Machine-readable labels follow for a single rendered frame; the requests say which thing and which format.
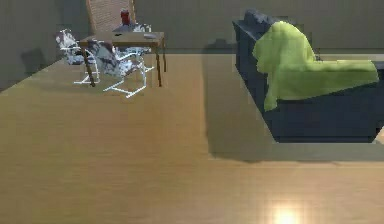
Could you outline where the tan wicker panel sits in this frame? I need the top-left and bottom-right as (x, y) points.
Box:
(85, 0), (137, 34)

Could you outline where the dark grey cushion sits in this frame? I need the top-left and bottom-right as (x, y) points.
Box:
(243, 8), (278, 32)

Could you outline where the green blanket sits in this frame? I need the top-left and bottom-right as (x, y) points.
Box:
(252, 20), (380, 112)

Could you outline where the brown wooden table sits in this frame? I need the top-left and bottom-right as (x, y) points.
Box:
(78, 31), (167, 88)

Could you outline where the red bottle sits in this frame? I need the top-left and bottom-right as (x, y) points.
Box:
(120, 8), (131, 27)

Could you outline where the dark blue sofa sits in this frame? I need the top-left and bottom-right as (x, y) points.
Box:
(232, 8), (384, 144)

